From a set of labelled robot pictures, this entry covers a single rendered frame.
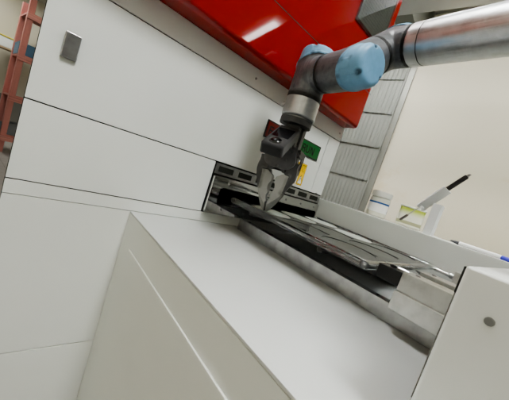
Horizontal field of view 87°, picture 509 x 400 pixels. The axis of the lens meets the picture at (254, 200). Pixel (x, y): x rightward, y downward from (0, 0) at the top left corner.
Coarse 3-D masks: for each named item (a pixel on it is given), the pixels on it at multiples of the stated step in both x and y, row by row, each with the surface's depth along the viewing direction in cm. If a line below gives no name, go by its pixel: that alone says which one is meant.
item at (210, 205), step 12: (216, 180) 66; (228, 180) 68; (216, 192) 67; (252, 192) 74; (204, 204) 66; (216, 204) 68; (288, 204) 84; (300, 204) 88; (312, 204) 92; (240, 216) 74
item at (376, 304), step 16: (240, 224) 72; (256, 240) 66; (272, 240) 62; (288, 256) 58; (304, 256) 55; (320, 272) 52; (336, 272) 49; (336, 288) 49; (352, 288) 46; (368, 288) 46; (368, 304) 44; (384, 304) 42; (384, 320) 42; (400, 320) 40; (416, 336) 38; (432, 336) 37
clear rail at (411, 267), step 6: (366, 264) 40; (372, 264) 41; (378, 264) 42; (390, 264) 46; (396, 264) 48; (402, 264) 49; (408, 264) 52; (414, 264) 54; (420, 264) 57; (426, 264) 60; (432, 264) 63; (408, 270) 52; (414, 270) 54; (420, 270) 57; (426, 270) 60; (432, 270) 62
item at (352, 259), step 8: (232, 200) 66; (240, 200) 65; (248, 208) 61; (256, 208) 60; (264, 216) 57; (272, 216) 56; (280, 224) 53; (288, 224) 52; (296, 232) 50; (304, 232) 49; (312, 240) 47; (320, 240) 46; (328, 248) 45; (336, 248) 44; (344, 256) 42; (352, 256) 42; (360, 264) 40; (368, 264) 40
